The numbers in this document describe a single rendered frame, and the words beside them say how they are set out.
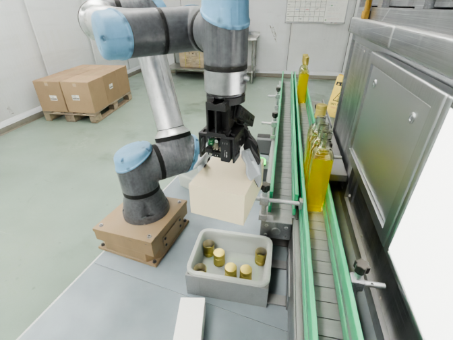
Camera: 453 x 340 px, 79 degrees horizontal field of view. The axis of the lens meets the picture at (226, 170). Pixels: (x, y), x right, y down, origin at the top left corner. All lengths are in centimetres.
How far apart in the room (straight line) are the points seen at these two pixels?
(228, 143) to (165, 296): 51
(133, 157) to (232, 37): 48
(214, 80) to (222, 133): 9
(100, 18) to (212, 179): 34
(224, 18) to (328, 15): 622
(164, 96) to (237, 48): 44
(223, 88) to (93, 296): 68
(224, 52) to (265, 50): 623
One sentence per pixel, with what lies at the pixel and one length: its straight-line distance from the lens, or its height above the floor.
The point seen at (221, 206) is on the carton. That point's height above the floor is 109.
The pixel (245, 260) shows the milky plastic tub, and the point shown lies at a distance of 88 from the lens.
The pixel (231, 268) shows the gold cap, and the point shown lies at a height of 81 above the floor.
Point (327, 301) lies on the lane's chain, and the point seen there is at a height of 88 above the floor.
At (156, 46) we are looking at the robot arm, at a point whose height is 138.
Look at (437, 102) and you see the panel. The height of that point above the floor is 130.
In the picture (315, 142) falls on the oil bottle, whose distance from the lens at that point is 86.
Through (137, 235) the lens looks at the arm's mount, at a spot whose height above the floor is 85.
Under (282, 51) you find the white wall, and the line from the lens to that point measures 668.
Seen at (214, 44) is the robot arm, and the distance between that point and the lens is 47.
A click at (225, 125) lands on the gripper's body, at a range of 51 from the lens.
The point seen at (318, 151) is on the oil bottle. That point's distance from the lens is 81.
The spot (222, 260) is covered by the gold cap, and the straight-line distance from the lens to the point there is 85.
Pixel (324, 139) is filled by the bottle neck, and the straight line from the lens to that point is 80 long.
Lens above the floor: 144
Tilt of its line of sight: 31 degrees down
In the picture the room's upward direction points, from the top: straight up
